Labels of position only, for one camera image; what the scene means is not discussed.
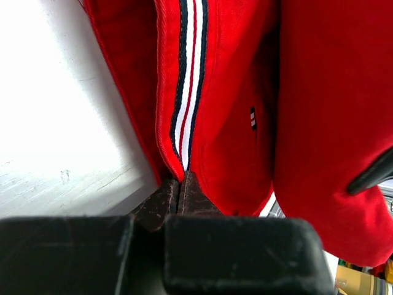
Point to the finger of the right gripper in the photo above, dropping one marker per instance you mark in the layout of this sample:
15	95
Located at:
376	173

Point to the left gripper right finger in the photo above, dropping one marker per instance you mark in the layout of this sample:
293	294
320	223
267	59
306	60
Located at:
206	252

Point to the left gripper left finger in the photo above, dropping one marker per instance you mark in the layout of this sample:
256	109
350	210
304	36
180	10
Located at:
87	254

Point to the red trousers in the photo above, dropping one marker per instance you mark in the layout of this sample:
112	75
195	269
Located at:
261	98

